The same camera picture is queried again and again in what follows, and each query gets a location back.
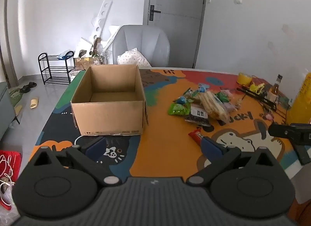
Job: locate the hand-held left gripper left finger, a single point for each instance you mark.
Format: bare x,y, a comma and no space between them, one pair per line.
96,147

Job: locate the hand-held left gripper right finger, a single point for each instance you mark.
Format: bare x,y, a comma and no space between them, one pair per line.
211,147

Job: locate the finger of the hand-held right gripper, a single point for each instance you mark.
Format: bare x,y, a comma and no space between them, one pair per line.
279,131

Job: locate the red snack packet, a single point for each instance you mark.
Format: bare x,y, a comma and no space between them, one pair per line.
196,135

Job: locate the dark packet with white label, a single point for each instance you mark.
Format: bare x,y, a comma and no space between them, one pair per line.
198,115

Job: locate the clear wafer biscuit packet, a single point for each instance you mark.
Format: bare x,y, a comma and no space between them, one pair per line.
213,105

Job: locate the pale purple snack packet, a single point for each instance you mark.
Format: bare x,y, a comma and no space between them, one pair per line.
230,107

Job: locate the bright green snack packet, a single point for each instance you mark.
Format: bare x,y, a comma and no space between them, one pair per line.
178,109

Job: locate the dark green snack packet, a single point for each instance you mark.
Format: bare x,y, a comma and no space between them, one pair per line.
222,96

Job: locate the small blue snack packet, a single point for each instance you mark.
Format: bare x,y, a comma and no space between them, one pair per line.
181,100

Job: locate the pink snack packet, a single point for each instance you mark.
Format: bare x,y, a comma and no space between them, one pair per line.
228,92

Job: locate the yellow plastic container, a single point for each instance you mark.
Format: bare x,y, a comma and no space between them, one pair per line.
301,99

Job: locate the black folded metal bars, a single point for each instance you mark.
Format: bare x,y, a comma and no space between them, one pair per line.
257,97

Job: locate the glass bottle with amber liquid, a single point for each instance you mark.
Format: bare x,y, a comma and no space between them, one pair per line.
275,89

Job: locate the yellow plastic item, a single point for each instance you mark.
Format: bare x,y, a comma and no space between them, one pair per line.
257,87

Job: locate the colourful printed table mat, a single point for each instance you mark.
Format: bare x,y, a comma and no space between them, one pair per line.
165,124

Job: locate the yellow tape roll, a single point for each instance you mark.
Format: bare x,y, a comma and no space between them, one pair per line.
244,79

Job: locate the yellow slipper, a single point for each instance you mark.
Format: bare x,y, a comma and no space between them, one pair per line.
18,109
34,102

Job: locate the cluttered brown cardboard box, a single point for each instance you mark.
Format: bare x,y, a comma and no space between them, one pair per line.
83,63

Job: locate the dark slippers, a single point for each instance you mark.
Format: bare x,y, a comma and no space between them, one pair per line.
28,87

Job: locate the white dotted pillow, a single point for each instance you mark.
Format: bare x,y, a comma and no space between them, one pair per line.
132,58

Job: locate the grey cabinet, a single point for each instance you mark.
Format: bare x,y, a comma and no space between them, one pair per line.
6,111

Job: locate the blue white item on rack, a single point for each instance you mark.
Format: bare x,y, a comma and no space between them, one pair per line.
65,55

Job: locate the black shoe rack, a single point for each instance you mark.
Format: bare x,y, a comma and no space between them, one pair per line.
52,56

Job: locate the white flat board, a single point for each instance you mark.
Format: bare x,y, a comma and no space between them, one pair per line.
82,46

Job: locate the grey armchair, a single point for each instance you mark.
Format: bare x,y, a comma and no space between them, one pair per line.
141,38

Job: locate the white foam board with holes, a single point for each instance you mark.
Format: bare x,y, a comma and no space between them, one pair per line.
102,19

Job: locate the grey door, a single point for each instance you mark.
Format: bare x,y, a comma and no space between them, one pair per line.
177,21

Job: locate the grey door frame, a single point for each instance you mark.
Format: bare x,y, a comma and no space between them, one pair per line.
8,34

